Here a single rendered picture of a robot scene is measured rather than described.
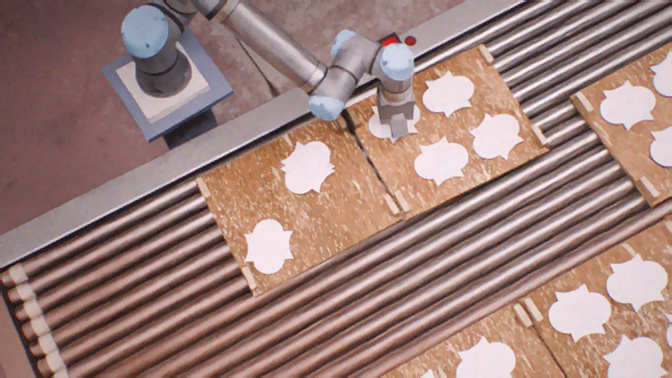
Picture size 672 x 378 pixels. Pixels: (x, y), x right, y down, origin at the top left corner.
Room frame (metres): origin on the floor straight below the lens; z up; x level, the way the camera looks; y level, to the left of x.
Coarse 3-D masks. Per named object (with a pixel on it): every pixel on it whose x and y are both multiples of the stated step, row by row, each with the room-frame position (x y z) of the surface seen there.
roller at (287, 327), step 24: (576, 168) 0.79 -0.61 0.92; (528, 192) 0.74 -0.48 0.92; (480, 216) 0.70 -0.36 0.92; (504, 216) 0.69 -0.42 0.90; (432, 240) 0.65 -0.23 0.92; (456, 240) 0.64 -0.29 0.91; (384, 264) 0.60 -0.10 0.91; (408, 264) 0.60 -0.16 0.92; (360, 288) 0.55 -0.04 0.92; (312, 312) 0.50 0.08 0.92; (264, 336) 0.46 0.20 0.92; (288, 336) 0.46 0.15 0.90; (216, 360) 0.42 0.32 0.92; (240, 360) 0.41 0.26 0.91
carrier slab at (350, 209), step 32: (320, 128) 0.98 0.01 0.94; (256, 160) 0.91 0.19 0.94; (352, 160) 0.88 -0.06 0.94; (224, 192) 0.83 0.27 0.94; (256, 192) 0.82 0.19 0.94; (288, 192) 0.81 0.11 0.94; (320, 192) 0.80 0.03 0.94; (352, 192) 0.79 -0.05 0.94; (384, 192) 0.78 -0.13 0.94; (224, 224) 0.75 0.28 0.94; (256, 224) 0.74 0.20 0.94; (288, 224) 0.73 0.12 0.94; (320, 224) 0.72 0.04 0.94; (352, 224) 0.71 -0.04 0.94; (384, 224) 0.70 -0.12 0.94; (320, 256) 0.64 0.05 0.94
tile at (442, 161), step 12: (444, 144) 0.89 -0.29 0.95; (456, 144) 0.89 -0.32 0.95; (420, 156) 0.87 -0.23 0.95; (432, 156) 0.86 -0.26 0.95; (444, 156) 0.86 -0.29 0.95; (456, 156) 0.85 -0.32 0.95; (420, 168) 0.83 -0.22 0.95; (432, 168) 0.83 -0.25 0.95; (444, 168) 0.82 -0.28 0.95; (456, 168) 0.82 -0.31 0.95; (444, 180) 0.79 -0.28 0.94
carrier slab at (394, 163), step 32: (448, 64) 1.12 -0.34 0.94; (480, 64) 1.11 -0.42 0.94; (416, 96) 1.04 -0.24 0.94; (480, 96) 1.02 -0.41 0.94; (512, 96) 1.01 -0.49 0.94; (416, 128) 0.95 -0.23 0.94; (448, 128) 0.94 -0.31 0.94; (384, 160) 0.87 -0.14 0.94; (480, 160) 0.84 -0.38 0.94; (512, 160) 0.83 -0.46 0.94; (416, 192) 0.77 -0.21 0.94; (448, 192) 0.76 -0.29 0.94
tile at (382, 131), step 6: (372, 108) 1.02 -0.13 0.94; (414, 108) 1.00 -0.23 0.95; (378, 114) 1.00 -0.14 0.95; (414, 114) 0.99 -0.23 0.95; (372, 120) 0.98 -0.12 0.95; (378, 120) 0.98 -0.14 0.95; (414, 120) 0.97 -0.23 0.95; (372, 126) 0.96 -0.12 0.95; (378, 126) 0.96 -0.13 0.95; (384, 126) 0.96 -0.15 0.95; (408, 126) 0.95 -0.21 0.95; (372, 132) 0.95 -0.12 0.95; (378, 132) 0.95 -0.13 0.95; (384, 132) 0.94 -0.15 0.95; (390, 132) 0.94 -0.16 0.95; (414, 132) 0.93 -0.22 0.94; (384, 138) 0.93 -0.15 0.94; (390, 138) 0.93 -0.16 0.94; (396, 138) 0.92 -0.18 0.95
